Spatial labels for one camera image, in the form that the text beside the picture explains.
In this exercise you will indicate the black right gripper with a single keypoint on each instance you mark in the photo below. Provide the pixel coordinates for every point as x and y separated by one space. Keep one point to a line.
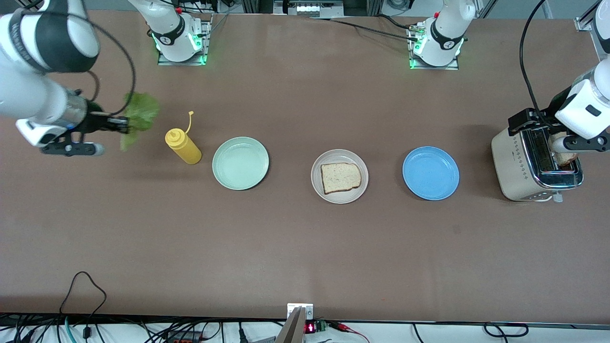
96 121

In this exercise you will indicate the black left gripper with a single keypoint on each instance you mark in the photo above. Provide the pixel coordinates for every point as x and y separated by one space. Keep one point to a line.
525 119

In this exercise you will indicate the green lettuce leaf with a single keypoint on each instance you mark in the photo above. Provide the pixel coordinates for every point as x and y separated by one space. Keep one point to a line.
143 109

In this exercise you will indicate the toasted bread slice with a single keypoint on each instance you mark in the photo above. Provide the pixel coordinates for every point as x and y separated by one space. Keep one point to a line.
340 177
567 158

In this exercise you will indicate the yellow mustard squeeze bottle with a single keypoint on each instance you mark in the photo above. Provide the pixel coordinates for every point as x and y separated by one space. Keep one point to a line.
183 148

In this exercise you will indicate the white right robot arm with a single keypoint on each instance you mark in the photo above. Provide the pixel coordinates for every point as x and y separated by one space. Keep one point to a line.
28 95

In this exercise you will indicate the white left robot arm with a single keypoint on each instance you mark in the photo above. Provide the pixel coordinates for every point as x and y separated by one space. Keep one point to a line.
443 28

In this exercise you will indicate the blue plate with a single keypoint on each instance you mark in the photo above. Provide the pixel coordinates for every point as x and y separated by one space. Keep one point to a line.
431 173

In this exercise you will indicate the mint green plate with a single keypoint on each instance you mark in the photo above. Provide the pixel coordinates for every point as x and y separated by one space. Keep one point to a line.
240 163

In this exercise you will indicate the beige plate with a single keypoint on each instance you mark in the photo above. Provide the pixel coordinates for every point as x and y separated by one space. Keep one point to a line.
315 177

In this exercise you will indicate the beige chrome toaster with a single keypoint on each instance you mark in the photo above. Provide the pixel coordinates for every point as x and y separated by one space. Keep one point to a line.
512 162

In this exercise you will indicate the grey device with lights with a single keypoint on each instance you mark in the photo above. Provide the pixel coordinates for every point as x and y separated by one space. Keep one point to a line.
307 8

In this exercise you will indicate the red alligator clip lead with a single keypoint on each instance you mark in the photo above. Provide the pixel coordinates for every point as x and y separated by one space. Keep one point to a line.
348 328

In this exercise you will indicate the circuit board with red display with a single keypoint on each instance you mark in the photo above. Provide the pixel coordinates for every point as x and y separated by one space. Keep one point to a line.
317 327

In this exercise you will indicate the metal table corner bracket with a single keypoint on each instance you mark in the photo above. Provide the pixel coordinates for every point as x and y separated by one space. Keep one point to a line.
582 24

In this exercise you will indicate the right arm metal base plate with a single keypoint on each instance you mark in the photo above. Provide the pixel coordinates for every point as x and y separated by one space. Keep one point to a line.
208 43

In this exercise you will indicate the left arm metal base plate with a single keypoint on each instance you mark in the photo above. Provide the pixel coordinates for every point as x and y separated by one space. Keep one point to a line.
419 67

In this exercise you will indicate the grey metal camera bracket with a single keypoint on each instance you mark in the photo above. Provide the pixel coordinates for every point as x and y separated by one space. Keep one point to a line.
298 324

